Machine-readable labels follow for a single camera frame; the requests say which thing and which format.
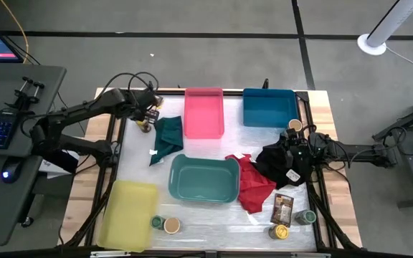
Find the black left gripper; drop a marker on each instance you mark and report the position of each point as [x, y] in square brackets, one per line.
[142, 100]

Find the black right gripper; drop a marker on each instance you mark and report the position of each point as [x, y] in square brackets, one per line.
[301, 150]

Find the yellow lid spice jar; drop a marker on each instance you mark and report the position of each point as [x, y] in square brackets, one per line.
[279, 231]
[144, 126]

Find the green lid spice jar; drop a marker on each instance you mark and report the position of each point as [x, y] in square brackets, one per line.
[305, 217]
[157, 222]

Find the tan lid spice jar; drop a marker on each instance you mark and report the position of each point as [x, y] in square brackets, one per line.
[172, 225]
[295, 124]

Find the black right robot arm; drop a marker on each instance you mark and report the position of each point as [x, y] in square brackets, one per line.
[364, 154]

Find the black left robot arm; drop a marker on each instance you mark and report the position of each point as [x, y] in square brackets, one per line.
[84, 107]

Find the dark green cloth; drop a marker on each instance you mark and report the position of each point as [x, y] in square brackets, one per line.
[169, 138]

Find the black cloth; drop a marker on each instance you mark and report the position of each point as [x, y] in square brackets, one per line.
[272, 165]

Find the blue plastic tray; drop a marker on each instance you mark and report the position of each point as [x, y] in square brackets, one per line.
[269, 107]

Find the pink plastic tray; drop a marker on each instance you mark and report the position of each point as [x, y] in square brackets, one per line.
[203, 114]

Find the red cloth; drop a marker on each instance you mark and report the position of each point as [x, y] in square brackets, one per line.
[253, 186]

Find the teal plastic bin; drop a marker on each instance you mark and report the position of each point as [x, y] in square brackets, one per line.
[203, 179]

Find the yellow plastic tray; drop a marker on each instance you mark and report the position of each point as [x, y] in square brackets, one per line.
[127, 215]

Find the white box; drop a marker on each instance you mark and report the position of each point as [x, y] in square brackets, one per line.
[54, 168]

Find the black clamp holder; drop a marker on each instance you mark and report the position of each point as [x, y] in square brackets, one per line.
[25, 95]

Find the white pole with round base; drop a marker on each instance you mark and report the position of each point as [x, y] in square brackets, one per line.
[382, 32]

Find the black computer mouse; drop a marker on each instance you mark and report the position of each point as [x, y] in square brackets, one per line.
[11, 171]

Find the grey desk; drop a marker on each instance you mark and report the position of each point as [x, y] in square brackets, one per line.
[2, 208]

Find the black aluminium table frame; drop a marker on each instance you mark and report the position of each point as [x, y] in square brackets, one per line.
[326, 215]

